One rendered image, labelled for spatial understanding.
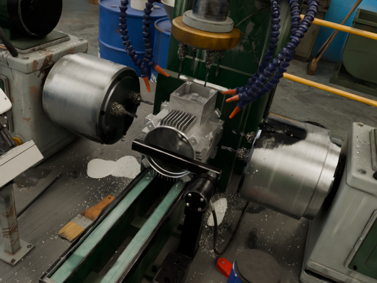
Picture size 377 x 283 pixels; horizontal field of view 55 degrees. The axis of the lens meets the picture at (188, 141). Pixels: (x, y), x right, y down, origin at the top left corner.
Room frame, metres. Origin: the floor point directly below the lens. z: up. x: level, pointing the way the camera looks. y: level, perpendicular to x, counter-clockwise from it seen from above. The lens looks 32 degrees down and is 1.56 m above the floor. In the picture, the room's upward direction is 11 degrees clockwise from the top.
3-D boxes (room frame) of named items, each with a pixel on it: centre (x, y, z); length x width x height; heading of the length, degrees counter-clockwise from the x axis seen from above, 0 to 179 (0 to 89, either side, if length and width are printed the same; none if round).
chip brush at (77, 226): (0.74, 0.24, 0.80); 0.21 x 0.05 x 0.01; 158
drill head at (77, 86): (1.01, 0.36, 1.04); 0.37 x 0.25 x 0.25; 73
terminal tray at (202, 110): (0.95, 0.01, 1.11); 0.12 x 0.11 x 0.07; 163
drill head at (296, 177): (0.81, -0.30, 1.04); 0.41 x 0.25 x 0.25; 73
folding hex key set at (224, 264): (0.63, -0.17, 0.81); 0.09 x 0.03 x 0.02; 49
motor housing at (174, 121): (0.91, 0.02, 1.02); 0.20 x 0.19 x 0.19; 163
